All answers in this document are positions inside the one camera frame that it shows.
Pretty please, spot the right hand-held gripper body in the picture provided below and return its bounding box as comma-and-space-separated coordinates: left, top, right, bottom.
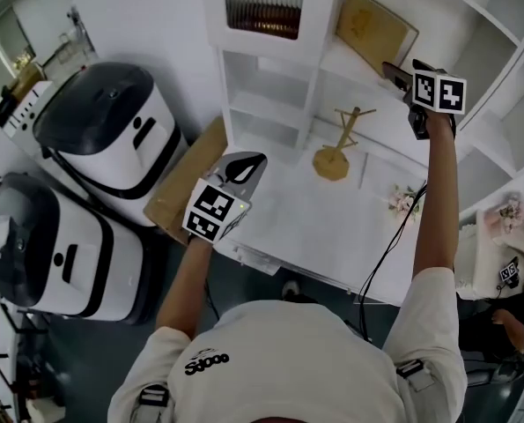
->
402, 58, 468, 141

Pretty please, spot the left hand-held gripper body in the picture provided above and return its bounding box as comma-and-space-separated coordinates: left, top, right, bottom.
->
181, 151, 269, 242

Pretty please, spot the tan book with gold emblem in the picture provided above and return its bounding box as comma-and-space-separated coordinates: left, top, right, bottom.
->
335, 0, 420, 78

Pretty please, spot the person's right forearm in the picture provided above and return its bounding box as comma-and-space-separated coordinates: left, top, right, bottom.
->
412, 112, 460, 278

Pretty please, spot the person's left forearm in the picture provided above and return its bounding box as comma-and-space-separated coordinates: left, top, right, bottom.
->
155, 234, 217, 339

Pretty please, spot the white desk with shelves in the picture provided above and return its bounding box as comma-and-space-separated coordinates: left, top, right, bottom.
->
199, 0, 524, 307

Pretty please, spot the brown cardboard box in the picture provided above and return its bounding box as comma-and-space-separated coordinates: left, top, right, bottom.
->
143, 115, 230, 246

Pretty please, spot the wooden mug tree stand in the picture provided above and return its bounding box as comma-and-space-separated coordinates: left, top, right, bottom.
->
313, 107, 377, 182

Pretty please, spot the small pink flower bunch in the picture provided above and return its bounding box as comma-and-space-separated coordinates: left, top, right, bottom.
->
387, 184, 424, 220

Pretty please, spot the pink flower bouquet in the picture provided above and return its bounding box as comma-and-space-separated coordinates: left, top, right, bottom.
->
497, 196, 524, 234

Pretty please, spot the ribbed glass cabinet door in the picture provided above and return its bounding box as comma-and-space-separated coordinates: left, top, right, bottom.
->
224, 0, 307, 41

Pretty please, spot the white vanity table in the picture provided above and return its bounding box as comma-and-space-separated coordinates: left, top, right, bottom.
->
455, 189, 524, 301

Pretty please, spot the person's beige shirt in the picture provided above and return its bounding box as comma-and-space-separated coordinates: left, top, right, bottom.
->
107, 266, 469, 423

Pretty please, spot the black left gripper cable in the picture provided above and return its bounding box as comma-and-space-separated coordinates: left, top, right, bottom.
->
203, 275, 221, 322

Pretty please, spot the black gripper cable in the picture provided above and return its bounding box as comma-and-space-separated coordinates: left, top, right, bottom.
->
203, 275, 221, 322
357, 182, 428, 344

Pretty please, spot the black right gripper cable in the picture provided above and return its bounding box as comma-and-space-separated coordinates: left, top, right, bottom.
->
357, 182, 428, 344

